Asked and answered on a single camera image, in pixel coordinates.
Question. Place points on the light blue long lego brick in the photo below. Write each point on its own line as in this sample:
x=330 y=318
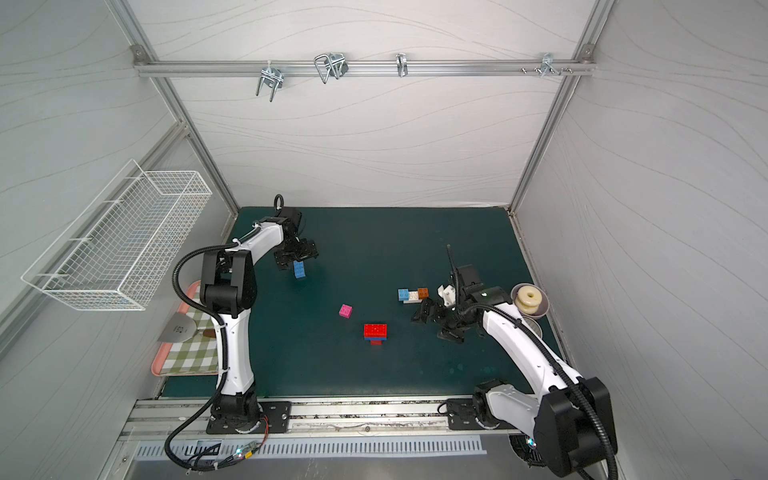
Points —
x=299 y=269

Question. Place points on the magenta small lego brick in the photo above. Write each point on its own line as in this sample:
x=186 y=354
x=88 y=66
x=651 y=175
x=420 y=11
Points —
x=345 y=311

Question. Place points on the mauve bowl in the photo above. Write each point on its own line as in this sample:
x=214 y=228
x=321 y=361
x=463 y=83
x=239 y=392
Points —
x=544 y=307

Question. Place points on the pink plastic tray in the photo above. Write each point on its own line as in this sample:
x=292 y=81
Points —
x=188 y=345

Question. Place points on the metal u-bolt clamp middle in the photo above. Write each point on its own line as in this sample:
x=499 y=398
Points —
x=331 y=65

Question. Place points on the aluminium top crossbar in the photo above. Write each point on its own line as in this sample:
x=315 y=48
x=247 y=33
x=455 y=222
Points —
x=357 y=68

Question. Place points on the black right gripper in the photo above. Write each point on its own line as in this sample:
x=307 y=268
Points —
x=442 y=318

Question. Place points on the white wire basket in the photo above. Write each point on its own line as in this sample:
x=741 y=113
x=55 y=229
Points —
x=114 y=254

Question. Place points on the metal u-bolt clamp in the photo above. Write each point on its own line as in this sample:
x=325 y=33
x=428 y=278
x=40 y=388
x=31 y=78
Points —
x=271 y=79
x=331 y=65

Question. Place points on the green checkered cloth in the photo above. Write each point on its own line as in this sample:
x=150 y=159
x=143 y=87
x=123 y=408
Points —
x=195 y=357

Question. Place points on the metal u-bolt clamp left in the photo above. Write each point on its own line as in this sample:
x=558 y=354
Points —
x=271 y=79

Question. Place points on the red long lego brick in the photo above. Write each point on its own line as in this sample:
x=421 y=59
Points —
x=375 y=330

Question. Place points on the metal bracket right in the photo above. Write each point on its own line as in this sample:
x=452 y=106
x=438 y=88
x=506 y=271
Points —
x=547 y=67

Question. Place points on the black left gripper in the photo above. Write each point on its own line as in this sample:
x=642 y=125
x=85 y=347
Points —
x=294 y=253

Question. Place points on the grey ribbed mug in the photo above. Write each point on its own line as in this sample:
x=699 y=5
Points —
x=534 y=326

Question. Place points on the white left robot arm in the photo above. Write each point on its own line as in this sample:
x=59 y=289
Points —
x=228 y=291

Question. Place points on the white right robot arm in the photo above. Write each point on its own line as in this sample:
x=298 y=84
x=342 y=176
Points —
x=565 y=423

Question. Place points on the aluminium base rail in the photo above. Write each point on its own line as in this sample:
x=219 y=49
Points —
x=316 y=417

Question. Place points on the white slotted cable duct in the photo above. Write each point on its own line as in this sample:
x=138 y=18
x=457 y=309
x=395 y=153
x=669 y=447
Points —
x=328 y=447

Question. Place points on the metal bracket small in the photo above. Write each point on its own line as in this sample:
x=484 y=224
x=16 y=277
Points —
x=402 y=65

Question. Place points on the white long lego brick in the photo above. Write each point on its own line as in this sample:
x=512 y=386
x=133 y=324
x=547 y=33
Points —
x=412 y=297

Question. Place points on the cream ring toy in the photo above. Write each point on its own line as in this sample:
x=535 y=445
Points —
x=529 y=299

